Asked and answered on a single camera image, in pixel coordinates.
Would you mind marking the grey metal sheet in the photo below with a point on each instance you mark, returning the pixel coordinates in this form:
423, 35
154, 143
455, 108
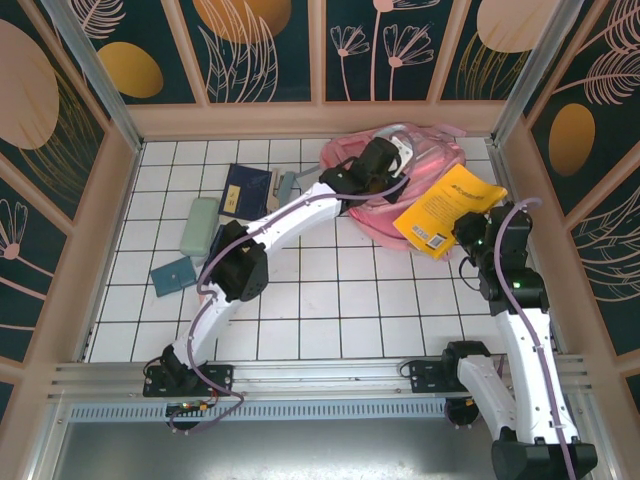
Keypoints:
300, 450

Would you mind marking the cream coloured book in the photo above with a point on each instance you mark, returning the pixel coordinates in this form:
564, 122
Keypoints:
274, 200

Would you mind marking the dark panel with flower outlines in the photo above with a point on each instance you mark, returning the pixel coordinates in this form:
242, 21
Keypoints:
375, 75

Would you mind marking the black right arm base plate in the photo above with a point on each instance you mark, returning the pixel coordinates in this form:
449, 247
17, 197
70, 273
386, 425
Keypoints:
425, 380

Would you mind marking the dark panel with feather outlines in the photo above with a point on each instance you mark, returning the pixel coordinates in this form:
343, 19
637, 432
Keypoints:
615, 250

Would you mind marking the mint green hard case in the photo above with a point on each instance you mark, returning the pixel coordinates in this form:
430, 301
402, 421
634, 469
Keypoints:
197, 227

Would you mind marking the grey-green small box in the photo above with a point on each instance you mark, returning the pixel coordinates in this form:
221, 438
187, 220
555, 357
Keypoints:
286, 187

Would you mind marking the dark panel, large pale disc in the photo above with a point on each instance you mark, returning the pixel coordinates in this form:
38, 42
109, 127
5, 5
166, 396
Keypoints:
65, 140

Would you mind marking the small circuit board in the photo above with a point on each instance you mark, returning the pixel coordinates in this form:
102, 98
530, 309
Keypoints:
190, 407

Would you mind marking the dark panel with small flower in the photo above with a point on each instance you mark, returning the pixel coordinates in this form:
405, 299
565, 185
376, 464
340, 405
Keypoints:
25, 250

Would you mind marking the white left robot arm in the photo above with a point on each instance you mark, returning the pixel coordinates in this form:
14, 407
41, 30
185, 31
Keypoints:
300, 210

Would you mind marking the dark panel oval and feather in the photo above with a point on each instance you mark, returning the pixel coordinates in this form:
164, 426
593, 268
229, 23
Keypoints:
610, 125

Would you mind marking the dark panel with leaf outlines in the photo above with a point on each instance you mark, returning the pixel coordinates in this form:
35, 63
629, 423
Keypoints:
290, 60

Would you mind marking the aluminium corner post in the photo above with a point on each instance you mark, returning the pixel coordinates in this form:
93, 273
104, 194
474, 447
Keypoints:
530, 75
100, 85

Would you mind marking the yellow paperback book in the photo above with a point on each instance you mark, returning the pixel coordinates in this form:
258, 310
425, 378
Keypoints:
450, 200

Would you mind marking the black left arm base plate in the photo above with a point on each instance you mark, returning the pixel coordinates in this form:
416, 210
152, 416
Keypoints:
222, 380

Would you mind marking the pink school backpack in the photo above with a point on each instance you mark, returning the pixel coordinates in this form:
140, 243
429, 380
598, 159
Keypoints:
435, 160

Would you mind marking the navy blue notebook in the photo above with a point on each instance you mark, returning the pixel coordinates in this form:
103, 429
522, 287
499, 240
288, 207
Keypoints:
245, 190

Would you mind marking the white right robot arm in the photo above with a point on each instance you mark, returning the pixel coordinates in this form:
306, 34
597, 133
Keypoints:
525, 340

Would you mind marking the dark panel, pale disc, fronds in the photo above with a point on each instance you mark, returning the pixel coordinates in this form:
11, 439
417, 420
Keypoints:
465, 50

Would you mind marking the dark panel with gold oval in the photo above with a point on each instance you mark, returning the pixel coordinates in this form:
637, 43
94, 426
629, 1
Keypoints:
170, 50

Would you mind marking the aluminium mounting rail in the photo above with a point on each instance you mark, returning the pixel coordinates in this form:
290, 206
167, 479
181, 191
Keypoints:
325, 382

